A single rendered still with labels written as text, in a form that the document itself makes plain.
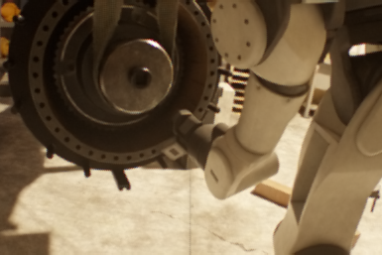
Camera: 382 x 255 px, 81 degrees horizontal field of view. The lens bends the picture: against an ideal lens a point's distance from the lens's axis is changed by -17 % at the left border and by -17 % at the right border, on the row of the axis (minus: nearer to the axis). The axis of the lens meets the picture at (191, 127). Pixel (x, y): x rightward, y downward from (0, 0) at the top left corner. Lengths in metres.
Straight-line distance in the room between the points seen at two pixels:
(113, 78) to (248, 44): 0.29
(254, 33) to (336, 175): 0.25
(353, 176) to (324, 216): 0.09
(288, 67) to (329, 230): 0.32
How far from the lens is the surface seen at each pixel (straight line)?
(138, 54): 0.48
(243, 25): 0.25
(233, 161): 0.37
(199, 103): 0.62
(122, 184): 0.63
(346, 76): 0.42
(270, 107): 0.30
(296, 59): 0.26
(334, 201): 0.46
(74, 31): 0.61
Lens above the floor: 0.92
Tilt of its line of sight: 18 degrees down
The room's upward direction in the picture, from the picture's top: 9 degrees clockwise
